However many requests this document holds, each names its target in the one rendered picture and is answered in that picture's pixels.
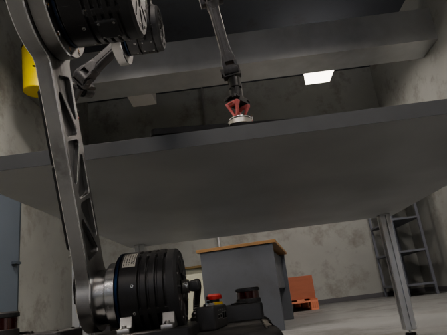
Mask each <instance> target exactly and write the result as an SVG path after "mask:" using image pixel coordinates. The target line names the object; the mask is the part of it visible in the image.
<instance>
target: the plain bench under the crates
mask: <svg viewBox="0 0 447 335"><path fill-rule="evenodd" d="M83 147H84V154H85V158H86V166H87V170H88V177H89V182H90V188H91V193H92V200H93V204H94V211H95V215H96V223H97V227H98V234H99V235H100V236H102V237H105V238H107V239H110V240H112V241H115V242H117V243H120V244H121V245H124V246H126V247H129V248H134V252H137V251H144V252H145V251H147V248H146V247H147V246H152V245H163V244H168V243H179V242H184V241H195V240H200V239H211V238H216V237H227V236H232V235H243V234H248V233H259V232H265V231H275V230H281V229H291V228H297V227H307V226H313V225H323V224H329V223H339V222H345V221H355V220H361V219H372V218H377V221H378V226H379V229H380V235H381V238H382V243H383V247H384V252H385V255H386V261H387V264H388V269H389V273H390V278H391V282H392V287H393V291H394V295H395V299H396V304H397V308H398V313H399V316H400V322H401V325H402V329H403V330H409V332H407V333H405V334H406V335H416V332H412V330H411V329H417V326H416V321H415V317H414V313H413V309H412V305H411V301H410V296H409V293H408V287H407V284H406V279H405V276H404V271H403V267H402V263H401V260H400V254H399V251H398V246H397V243H396V237H395V234H394V229H393V226H392V221H391V218H390V216H393V215H394V214H396V213H398V212H399V211H402V210H403V209H405V208H407V207H409V206H411V205H412V204H414V203H416V202H418V201H420V200H421V199H424V198H425V197H427V196H429V195H430V194H432V193H434V192H436V191H438V190H439V189H442V188H443V187H445V186H447V99H442V100H433V101H427V102H417V103H412V104H401V105H396V106H386V107H380V108H371V109H365V110H355V111H349V112H339V113H334V114H324V115H318V116H308V117H302V118H293V119H287V120H277V121H272V122H262V123H256V124H246V125H240V126H230V127H225V128H215V129H209V130H200V131H194V132H184V133H179V134H168V135H163V136H153V137H147V138H137V139H131V140H122V141H116V142H107V143H101V144H91V145H85V146H83ZM52 167H54V166H52V165H51V162H50V157H49V151H48V150H44V151H38V152H29V153H23V154H13V155H8V156H0V194H1V195H4V196H6V197H9V198H11V199H14V200H15V201H18V202H20V203H23V204H25V205H28V206H30V207H33V208H35V209H38V210H39V211H42V212H45V213H47V214H49V215H52V216H54V217H57V218H59V219H61V215H60V211H59V204H58V201H57V194H56V190H55V183H54V179H53V173H52Z"/></svg>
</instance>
